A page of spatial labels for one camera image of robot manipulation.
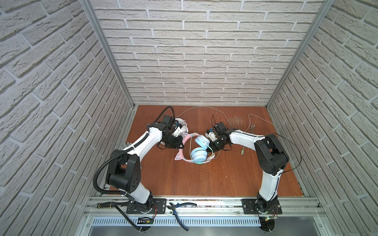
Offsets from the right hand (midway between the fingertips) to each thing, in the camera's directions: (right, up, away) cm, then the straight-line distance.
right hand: (208, 149), depth 93 cm
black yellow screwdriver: (-55, -25, -20) cm, 63 cm away
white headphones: (-16, +14, +1) cm, 21 cm away
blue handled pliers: (-20, -26, -20) cm, 38 cm away
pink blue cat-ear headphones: (-7, +2, -21) cm, 22 cm away
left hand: (-16, +4, -9) cm, 19 cm away
